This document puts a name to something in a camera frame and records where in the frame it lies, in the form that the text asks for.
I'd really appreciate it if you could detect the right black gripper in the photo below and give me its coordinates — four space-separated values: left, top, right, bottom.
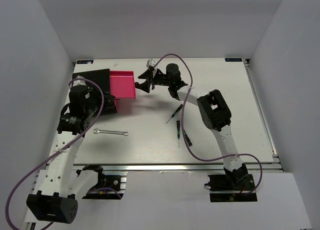
136 68 173 93

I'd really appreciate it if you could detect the silver combination wrench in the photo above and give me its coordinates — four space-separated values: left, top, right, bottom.
93 128 129 136

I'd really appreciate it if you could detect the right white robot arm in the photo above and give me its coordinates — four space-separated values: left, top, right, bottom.
135 59 248 190

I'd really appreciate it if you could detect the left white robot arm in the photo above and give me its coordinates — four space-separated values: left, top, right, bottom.
26 85 115 224

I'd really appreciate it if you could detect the black drawer cabinet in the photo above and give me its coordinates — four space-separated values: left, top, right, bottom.
71 68 118 115

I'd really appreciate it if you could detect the blue label sticker left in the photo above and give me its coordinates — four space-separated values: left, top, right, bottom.
76 60 94 64

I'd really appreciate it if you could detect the blue label sticker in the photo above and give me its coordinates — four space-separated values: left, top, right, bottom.
76 60 94 64
225 57 243 62

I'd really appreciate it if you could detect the small precision screwdriver upper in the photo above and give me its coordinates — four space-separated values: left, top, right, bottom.
166 104 183 124

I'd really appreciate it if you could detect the small precision screwdriver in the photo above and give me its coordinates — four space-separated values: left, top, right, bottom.
176 120 181 148
166 104 183 124
183 130 193 146

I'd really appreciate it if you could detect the small precision screwdriver middle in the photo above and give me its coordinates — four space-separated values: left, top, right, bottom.
176 120 181 148

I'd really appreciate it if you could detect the small precision screwdriver lower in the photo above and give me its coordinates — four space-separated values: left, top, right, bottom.
183 130 193 146

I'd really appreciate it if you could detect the blue label sticker right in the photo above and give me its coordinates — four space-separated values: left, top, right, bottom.
225 57 243 62

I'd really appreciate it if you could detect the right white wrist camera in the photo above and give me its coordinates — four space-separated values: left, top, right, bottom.
146 58 160 77

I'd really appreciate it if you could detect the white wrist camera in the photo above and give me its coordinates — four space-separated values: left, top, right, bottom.
146 58 160 77
68 75 86 87

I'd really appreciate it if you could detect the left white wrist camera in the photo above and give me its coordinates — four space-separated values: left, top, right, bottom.
68 75 86 87

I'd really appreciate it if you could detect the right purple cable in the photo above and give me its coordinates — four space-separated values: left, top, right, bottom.
152 52 263 196

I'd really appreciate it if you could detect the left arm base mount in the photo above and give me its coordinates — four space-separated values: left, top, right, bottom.
76 165 126 200

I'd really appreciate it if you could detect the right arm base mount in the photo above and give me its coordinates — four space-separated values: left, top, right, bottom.
204 174 258 203

